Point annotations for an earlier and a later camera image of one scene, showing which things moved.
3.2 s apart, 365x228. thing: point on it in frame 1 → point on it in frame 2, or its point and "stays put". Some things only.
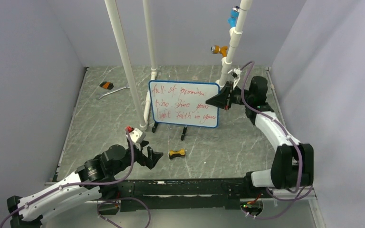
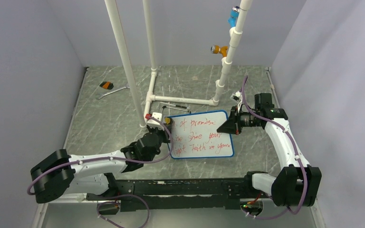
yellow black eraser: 173,154 → 168,120
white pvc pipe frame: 236,32 stays put
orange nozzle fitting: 218,49 stays put
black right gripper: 222,99 → 230,126
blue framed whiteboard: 183,103 → 195,136
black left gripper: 154,156 → 164,133
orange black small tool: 107,85 stays put
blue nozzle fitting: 233,20 stays put
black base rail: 133,195 stays put
